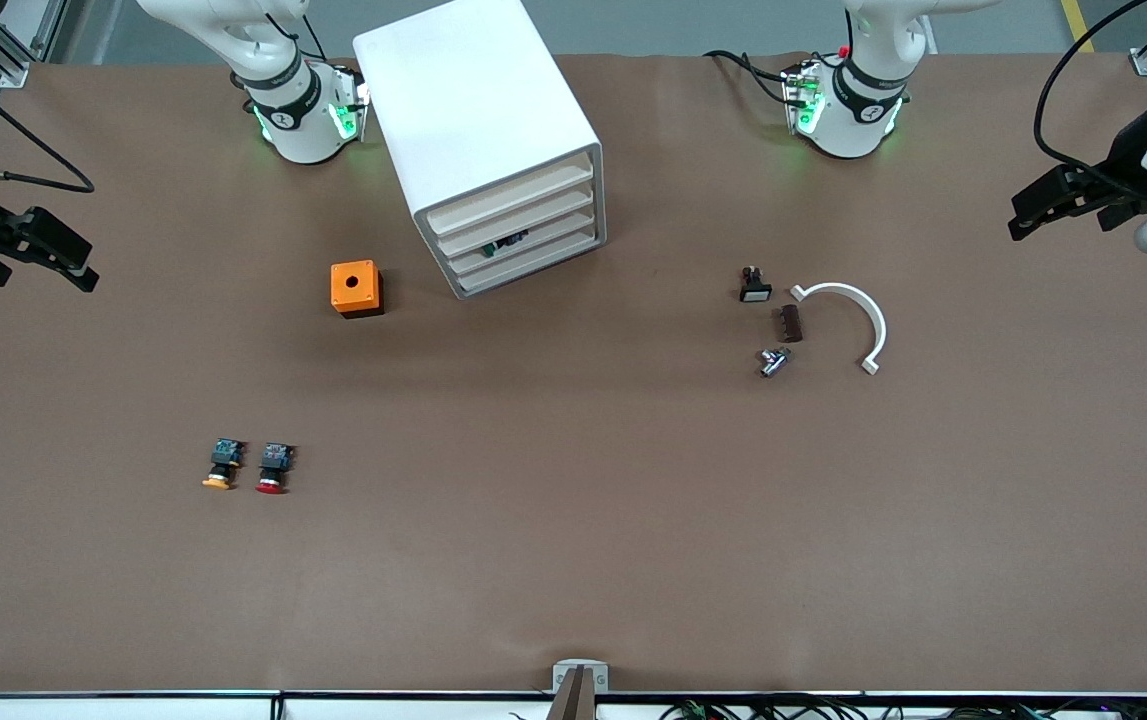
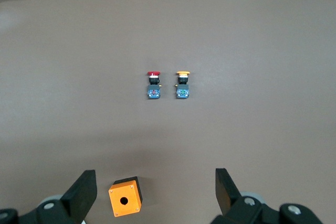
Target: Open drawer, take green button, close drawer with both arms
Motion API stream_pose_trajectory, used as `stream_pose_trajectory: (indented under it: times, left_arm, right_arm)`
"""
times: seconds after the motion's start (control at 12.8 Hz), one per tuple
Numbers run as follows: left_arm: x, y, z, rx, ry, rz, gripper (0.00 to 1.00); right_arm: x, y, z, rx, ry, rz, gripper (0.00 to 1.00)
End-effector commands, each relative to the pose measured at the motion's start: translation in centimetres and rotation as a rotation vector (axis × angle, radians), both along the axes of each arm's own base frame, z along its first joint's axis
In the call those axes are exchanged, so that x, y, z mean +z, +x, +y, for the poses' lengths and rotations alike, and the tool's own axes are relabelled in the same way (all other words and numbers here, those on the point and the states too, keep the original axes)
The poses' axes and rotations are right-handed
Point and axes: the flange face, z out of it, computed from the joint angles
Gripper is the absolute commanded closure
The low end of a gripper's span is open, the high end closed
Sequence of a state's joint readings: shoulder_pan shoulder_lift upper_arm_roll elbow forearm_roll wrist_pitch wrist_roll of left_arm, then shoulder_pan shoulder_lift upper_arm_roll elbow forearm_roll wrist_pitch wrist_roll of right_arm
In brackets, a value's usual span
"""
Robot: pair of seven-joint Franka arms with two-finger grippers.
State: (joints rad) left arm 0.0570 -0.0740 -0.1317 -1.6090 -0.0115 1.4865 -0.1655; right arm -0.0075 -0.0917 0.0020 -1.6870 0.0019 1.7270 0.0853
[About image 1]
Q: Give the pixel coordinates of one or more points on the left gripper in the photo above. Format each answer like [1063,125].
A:
[1124,160]

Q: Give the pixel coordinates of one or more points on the green mushroom push button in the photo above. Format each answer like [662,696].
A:
[508,243]

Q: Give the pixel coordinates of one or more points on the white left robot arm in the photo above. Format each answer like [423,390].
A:
[858,105]

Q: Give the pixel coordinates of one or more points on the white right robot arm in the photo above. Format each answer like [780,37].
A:
[298,110]

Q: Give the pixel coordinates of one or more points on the yellow mushroom push button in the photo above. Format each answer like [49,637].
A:
[222,466]

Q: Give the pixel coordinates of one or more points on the red mushroom push button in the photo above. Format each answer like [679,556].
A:
[274,468]

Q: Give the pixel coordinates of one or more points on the black rectangular push button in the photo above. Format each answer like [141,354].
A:
[755,287]

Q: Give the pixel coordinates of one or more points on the white drawer cabinet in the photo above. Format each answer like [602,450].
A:
[473,100]

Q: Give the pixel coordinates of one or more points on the brown terminal block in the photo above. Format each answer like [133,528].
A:
[791,323]

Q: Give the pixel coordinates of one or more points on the orange box with hole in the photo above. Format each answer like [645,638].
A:
[353,286]

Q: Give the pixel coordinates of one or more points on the white curved bracket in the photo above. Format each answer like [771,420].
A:
[868,310]

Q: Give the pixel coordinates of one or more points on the silver key switch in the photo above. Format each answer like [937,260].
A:
[775,361]

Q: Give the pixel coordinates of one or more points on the white table edge rail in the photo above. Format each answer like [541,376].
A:
[133,705]

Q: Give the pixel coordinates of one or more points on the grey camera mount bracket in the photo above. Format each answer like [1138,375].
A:
[579,683]

